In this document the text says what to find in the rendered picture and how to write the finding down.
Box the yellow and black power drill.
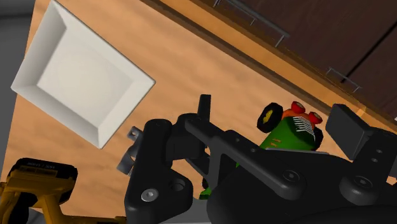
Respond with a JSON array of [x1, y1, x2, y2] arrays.
[[0, 157, 127, 224]]

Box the white square plate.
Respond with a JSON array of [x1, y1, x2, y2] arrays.
[[10, 0, 156, 150]]

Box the dark brown cabinet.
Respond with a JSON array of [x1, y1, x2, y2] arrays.
[[190, 0, 397, 125]]

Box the green toy tractor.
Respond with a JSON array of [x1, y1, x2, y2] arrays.
[[198, 101, 325, 200]]

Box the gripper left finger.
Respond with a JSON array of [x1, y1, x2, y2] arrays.
[[123, 94, 307, 224]]

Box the grey metal clip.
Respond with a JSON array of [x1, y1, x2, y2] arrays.
[[116, 126, 144, 176]]

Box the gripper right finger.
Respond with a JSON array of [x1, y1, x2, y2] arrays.
[[324, 103, 397, 206]]

